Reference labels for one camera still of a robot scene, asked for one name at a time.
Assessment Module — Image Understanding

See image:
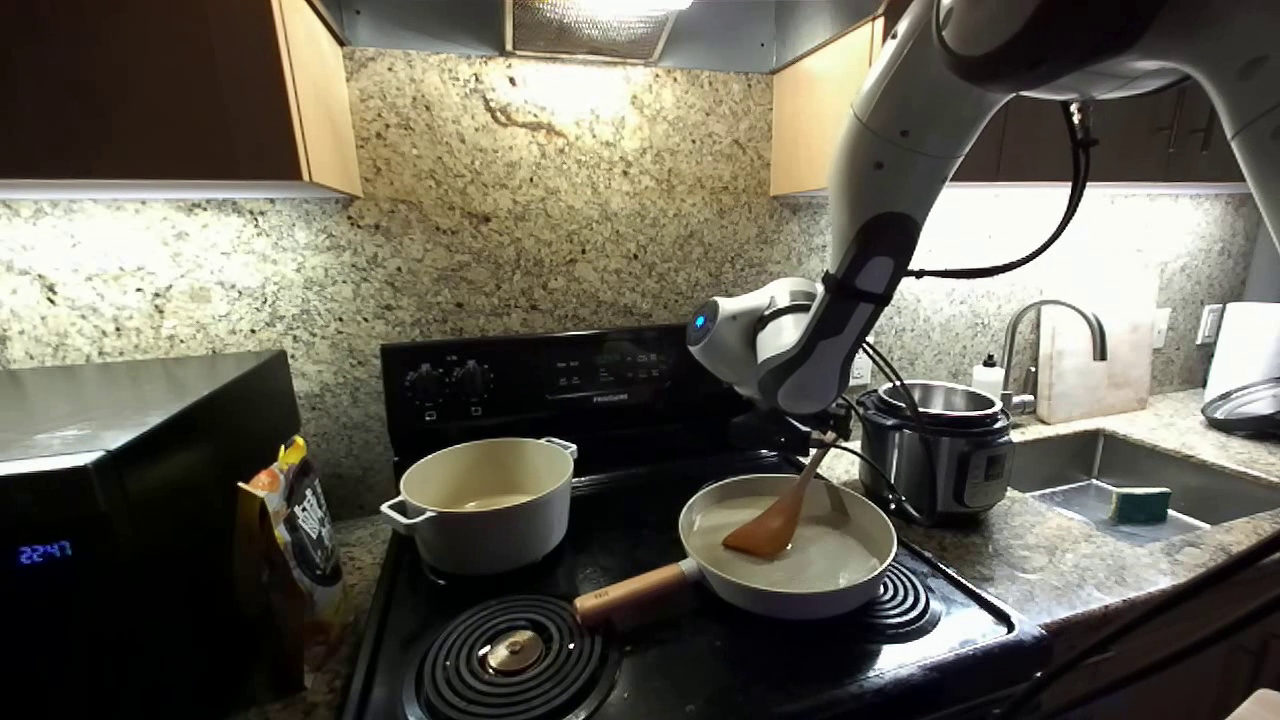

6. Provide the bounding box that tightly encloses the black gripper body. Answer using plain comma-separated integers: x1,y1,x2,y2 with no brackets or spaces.
751,396,863,455

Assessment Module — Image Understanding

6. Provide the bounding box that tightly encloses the wooden spatula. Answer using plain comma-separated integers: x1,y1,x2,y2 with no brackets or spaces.
719,444,834,565

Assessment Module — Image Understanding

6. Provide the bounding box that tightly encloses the stainless steel pressure cooker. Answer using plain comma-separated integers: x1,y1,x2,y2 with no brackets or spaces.
850,375,1019,525

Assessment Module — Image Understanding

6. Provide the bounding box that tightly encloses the white soap bottle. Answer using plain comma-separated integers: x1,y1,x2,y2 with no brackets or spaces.
968,347,1009,400

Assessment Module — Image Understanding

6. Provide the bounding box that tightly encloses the black electric stove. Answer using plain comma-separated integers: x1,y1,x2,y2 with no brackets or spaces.
338,317,1057,720

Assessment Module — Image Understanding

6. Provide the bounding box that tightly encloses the chrome kitchen faucet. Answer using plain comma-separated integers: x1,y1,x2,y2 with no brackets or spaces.
1001,293,1112,405

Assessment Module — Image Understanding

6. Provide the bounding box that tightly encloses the green yellow sponge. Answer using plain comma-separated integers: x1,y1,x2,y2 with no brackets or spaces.
1108,480,1178,529

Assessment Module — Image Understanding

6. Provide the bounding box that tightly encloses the kitchen sink basin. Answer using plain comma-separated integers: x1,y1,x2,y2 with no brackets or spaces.
1014,429,1280,530

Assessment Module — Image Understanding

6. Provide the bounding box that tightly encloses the dark base cabinet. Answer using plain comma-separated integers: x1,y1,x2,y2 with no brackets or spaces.
1036,554,1280,720

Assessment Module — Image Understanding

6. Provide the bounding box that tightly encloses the black flat object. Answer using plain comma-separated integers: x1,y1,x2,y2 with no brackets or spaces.
1195,375,1280,438

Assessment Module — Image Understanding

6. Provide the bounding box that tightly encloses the metal range hood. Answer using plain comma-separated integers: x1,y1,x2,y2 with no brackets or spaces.
311,0,891,77

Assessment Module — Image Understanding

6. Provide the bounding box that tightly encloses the yellow black snack bag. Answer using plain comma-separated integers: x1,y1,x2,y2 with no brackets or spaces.
237,431,343,694

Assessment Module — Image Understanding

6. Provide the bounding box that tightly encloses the black microwave oven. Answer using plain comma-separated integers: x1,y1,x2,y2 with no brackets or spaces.
0,347,308,720

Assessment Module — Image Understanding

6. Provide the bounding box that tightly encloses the white frying pan wooden handle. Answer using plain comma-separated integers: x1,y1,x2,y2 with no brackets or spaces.
572,467,906,632

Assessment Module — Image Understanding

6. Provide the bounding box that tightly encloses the brown wall cabinet metal handle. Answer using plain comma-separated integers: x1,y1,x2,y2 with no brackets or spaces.
770,0,1280,201

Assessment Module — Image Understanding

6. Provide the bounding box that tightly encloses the white pot with handles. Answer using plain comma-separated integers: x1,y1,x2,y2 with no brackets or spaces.
376,431,579,580

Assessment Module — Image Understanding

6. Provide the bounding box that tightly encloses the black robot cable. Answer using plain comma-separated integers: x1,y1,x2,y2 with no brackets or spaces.
783,96,1099,525

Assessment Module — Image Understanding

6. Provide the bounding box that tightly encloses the brown wall cabinet without handle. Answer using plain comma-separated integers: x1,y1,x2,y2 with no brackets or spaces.
0,0,365,203

